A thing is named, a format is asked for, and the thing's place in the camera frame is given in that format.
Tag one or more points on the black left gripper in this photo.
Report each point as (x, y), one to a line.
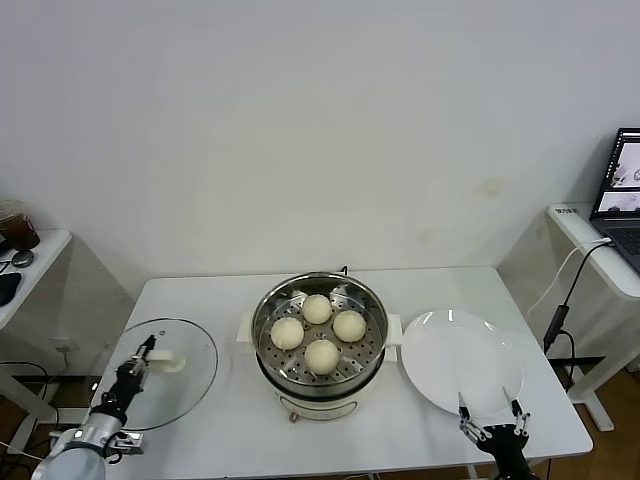
(129, 385)

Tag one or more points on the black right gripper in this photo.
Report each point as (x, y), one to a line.
(505, 442)

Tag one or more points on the white steamed baozi bun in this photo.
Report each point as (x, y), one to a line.
(316, 309)
(321, 356)
(348, 326)
(286, 332)

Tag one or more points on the steel perforated steamer basket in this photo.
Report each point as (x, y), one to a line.
(360, 360)

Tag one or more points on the white round plate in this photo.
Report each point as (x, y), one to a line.
(450, 360)

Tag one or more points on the white side desk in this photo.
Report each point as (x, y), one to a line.
(45, 250)

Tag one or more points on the black computer mouse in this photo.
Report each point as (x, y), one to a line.
(9, 289)

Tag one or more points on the small grey round disc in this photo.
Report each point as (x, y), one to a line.
(24, 259)

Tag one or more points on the white electric cooking pot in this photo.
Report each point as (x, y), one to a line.
(325, 407)

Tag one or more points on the plastic iced coffee cup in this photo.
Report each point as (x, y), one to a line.
(20, 230)

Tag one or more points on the dark grey open laptop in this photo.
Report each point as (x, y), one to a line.
(620, 230)

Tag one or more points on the white wall socket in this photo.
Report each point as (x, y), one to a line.
(64, 345)

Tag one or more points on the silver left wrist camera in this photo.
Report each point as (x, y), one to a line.
(127, 441)

